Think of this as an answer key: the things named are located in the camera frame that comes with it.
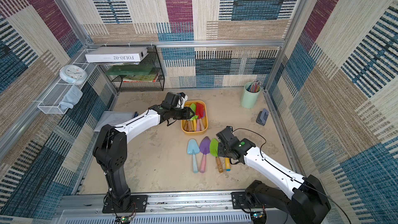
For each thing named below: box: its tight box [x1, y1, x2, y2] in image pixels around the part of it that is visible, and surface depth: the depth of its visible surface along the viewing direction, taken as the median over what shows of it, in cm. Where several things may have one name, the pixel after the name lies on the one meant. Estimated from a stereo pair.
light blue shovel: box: [186, 138, 201, 174], surface depth 92 cm
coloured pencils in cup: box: [245, 80, 261, 93], surface depth 102 cm
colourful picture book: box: [122, 73, 159, 83], surface depth 101 cm
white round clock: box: [59, 64, 88, 86], surface depth 76 cm
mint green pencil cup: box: [241, 81, 262, 109], surface depth 107 cm
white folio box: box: [84, 46, 149, 64], surface depth 81 cm
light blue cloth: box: [59, 84, 84, 109], surface depth 70 cm
